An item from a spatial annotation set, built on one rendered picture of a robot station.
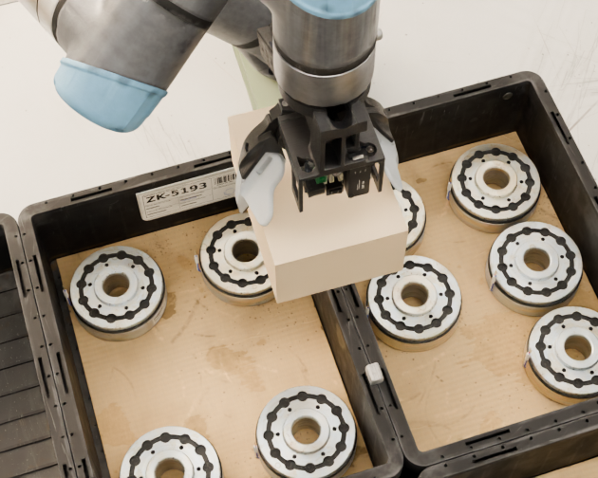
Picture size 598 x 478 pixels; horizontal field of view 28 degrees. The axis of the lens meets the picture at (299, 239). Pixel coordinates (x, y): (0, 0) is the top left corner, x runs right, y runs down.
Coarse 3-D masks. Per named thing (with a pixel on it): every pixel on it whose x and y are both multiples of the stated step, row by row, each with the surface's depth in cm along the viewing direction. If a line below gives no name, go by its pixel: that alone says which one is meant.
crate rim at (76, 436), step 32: (192, 160) 129; (224, 160) 129; (96, 192) 127; (128, 192) 128; (32, 224) 125; (32, 256) 123; (352, 320) 120; (64, 352) 119; (352, 352) 118; (64, 384) 118; (64, 416) 115; (384, 416) 115; (384, 448) 113
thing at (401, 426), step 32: (448, 96) 133; (544, 96) 133; (576, 160) 128; (352, 288) 121; (384, 384) 116; (544, 416) 115; (576, 416) 114; (416, 448) 113; (448, 448) 113; (480, 448) 113
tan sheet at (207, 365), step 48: (144, 240) 136; (192, 240) 136; (192, 288) 133; (144, 336) 130; (192, 336) 130; (240, 336) 130; (288, 336) 130; (96, 384) 127; (144, 384) 127; (192, 384) 127; (240, 384) 127; (288, 384) 127; (336, 384) 127; (144, 432) 125; (240, 432) 125
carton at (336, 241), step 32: (288, 160) 106; (288, 192) 105; (384, 192) 105; (256, 224) 108; (288, 224) 103; (320, 224) 103; (352, 224) 103; (384, 224) 103; (288, 256) 102; (320, 256) 102; (352, 256) 104; (384, 256) 106; (288, 288) 106; (320, 288) 108
